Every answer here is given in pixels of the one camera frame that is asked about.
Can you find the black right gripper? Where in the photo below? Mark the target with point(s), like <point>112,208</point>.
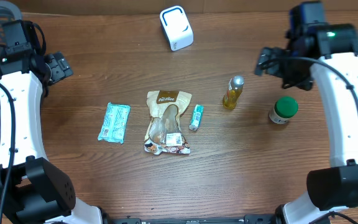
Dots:
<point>267,64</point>

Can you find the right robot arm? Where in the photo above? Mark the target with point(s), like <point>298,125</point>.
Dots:
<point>326,55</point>

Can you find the small teal tissue pack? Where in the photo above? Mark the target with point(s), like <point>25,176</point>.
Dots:
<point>196,117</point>

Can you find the green lid jar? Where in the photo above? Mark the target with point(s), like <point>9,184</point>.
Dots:
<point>284,109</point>

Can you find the brown white snack pouch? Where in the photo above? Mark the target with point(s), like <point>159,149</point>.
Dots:
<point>164,132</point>

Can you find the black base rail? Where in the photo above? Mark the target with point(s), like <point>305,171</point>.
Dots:
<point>194,221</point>

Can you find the large teal wipes pack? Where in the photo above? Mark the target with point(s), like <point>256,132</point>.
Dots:
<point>114,124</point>

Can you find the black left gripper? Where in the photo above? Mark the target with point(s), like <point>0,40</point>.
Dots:
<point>60,68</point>

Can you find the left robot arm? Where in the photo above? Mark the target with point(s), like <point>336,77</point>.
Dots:
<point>32,189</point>

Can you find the white barcode scanner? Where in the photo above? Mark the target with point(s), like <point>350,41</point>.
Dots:
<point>176,28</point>

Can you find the yellow liquid bottle grey cap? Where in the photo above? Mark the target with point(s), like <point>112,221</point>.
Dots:
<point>234,90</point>

